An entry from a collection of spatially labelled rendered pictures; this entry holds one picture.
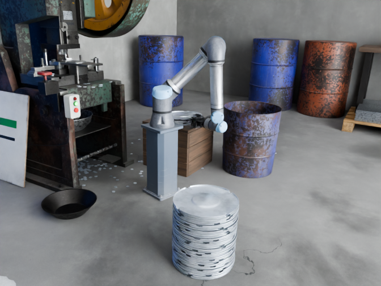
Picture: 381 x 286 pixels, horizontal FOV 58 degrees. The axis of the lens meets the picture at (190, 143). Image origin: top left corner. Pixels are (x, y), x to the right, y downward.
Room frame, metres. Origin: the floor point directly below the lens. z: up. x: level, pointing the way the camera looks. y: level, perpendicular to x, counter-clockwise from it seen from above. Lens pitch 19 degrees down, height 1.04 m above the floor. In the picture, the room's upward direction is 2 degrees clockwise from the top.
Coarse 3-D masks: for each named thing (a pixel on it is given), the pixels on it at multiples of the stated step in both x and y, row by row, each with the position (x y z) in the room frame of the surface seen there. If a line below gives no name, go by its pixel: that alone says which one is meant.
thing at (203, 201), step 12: (180, 192) 1.40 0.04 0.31; (192, 192) 1.41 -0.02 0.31; (204, 192) 1.41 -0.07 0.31; (216, 192) 1.41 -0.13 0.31; (180, 204) 1.29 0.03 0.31; (192, 204) 1.30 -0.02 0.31; (204, 204) 1.29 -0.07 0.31; (216, 204) 1.30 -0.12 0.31; (228, 204) 1.31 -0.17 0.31; (204, 216) 1.19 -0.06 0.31; (216, 216) 1.20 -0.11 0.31
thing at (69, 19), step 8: (64, 0) 2.28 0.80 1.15; (72, 0) 2.33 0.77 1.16; (64, 8) 2.27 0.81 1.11; (72, 8) 2.33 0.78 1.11; (64, 16) 2.27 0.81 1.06; (72, 16) 2.32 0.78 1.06; (64, 24) 2.25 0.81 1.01; (72, 24) 2.32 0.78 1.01; (48, 32) 2.28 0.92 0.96; (56, 32) 2.24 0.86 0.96; (64, 32) 2.24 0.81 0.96; (72, 32) 2.28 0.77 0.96; (48, 40) 2.28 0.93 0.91; (56, 40) 2.24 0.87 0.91; (64, 40) 2.25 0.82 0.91; (72, 40) 2.27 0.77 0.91
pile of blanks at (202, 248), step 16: (176, 208) 1.26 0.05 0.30; (176, 224) 1.27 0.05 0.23; (192, 224) 1.20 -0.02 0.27; (208, 224) 1.20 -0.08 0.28; (224, 224) 1.21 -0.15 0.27; (176, 240) 1.26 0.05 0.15; (192, 240) 1.20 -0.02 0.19; (208, 240) 1.19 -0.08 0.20; (224, 240) 1.21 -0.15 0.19; (176, 256) 1.26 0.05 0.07; (192, 256) 1.20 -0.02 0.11; (208, 256) 1.19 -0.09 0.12; (224, 256) 1.22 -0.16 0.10; (192, 272) 1.20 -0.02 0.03; (208, 272) 1.19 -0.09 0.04; (224, 272) 1.23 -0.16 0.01
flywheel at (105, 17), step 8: (96, 0) 2.66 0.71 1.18; (112, 0) 2.59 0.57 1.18; (120, 0) 2.55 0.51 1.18; (128, 0) 2.47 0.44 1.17; (96, 8) 2.66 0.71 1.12; (104, 8) 2.62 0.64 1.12; (112, 8) 2.59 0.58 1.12; (120, 8) 2.51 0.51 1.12; (128, 8) 2.49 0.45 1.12; (96, 16) 2.66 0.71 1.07; (104, 16) 2.63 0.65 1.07; (112, 16) 2.54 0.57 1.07; (120, 16) 2.51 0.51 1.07; (88, 24) 2.66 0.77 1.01; (96, 24) 2.62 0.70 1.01; (104, 24) 2.58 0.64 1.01; (112, 24) 2.55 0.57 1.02
